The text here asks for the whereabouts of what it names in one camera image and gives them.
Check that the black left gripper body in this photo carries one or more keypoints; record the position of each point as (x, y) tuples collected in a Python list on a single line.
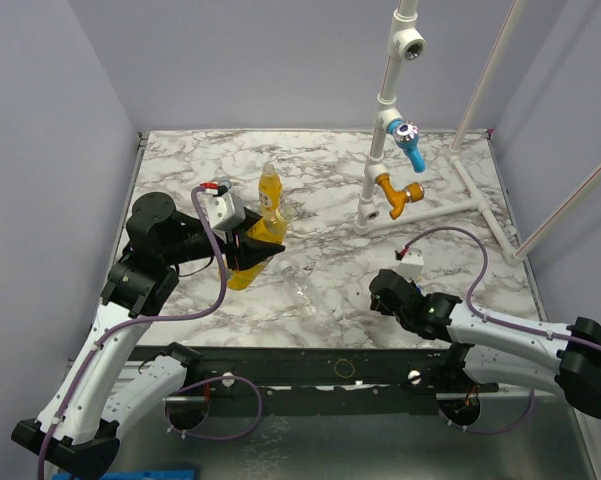
[(231, 244)]

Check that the yellow bottle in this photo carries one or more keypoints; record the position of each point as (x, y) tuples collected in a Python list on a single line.
[(272, 228), (270, 190)]

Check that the small clear bottle white cap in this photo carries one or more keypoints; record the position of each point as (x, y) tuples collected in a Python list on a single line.
[(307, 298)]

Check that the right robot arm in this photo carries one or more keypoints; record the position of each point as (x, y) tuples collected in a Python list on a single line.
[(561, 359)]

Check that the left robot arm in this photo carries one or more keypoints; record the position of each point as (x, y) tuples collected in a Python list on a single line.
[(81, 428)]

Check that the orange plastic faucet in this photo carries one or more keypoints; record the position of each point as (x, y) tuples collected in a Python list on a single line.
[(398, 199)]

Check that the blue plastic faucet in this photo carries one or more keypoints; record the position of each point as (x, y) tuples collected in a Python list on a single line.
[(406, 137)]

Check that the blue tray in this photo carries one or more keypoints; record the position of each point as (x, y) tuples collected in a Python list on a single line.
[(169, 474)]

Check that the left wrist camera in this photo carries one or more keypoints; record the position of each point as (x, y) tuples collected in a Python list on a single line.
[(225, 210)]

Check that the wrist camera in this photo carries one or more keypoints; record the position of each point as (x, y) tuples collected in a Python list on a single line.
[(410, 264), (225, 210)]

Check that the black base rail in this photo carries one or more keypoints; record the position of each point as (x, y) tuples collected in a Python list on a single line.
[(324, 382)]

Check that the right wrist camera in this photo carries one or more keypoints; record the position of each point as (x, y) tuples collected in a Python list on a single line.
[(410, 264)]

